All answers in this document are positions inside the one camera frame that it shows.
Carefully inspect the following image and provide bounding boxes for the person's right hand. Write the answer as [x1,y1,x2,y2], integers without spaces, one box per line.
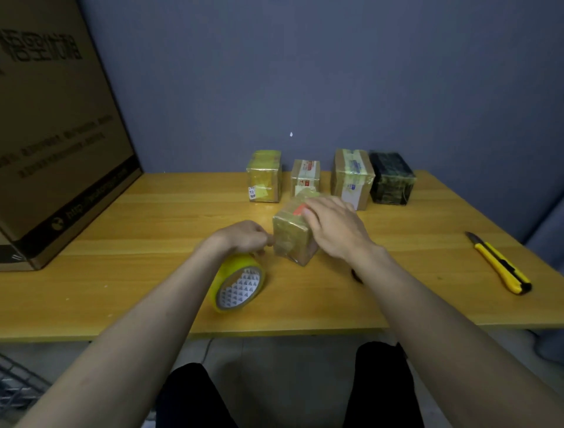
[301,195,390,265]

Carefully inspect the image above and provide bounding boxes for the person's left hand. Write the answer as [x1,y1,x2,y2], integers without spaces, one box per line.
[197,219,275,262]

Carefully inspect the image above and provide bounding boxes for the yellow tape roll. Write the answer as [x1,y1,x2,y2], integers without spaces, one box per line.
[209,253,267,315]

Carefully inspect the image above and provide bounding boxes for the brown box with white label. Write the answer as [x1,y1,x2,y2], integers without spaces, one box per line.
[331,148,376,212]

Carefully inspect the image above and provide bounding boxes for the small carton red label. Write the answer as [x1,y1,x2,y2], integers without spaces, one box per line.
[290,158,321,198]

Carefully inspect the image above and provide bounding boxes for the small carton yellow tape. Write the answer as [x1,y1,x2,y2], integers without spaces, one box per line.
[246,149,283,204]

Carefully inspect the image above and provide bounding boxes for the black cardboard box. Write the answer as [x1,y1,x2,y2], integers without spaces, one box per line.
[368,151,417,206]

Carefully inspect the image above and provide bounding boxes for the person's left forearm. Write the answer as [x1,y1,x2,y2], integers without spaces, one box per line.
[15,245,230,428]

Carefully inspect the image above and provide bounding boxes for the person's right forearm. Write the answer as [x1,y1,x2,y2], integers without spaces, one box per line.
[357,251,564,428]

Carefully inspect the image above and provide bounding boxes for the person's black trousers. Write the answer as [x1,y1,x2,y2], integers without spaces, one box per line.
[155,342,426,428]

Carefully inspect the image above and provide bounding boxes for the yellow utility knife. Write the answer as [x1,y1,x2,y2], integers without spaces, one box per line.
[464,230,533,296]

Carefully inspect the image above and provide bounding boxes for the large flat brown carton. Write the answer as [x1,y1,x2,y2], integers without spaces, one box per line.
[0,0,144,272]

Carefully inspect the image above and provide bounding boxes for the grey pleated curtain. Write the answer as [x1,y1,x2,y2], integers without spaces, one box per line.
[524,207,564,365]

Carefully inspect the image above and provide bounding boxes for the metal wire cart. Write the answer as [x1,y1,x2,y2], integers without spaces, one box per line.
[0,352,50,415]

